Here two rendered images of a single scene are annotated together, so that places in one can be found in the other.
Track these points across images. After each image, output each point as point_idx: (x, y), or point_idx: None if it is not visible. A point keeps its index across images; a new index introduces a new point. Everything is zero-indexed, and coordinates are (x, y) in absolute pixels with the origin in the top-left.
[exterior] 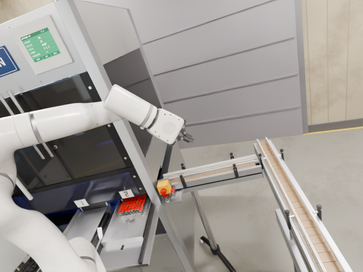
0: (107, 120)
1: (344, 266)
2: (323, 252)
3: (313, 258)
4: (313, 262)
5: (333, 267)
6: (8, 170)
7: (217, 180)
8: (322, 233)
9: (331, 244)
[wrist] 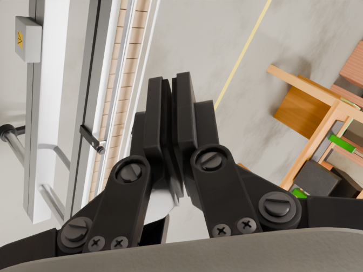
0: None
1: (145, 66)
2: (132, 28)
3: (114, 35)
4: (111, 42)
5: (129, 53)
6: None
7: None
8: (154, 10)
9: (153, 33)
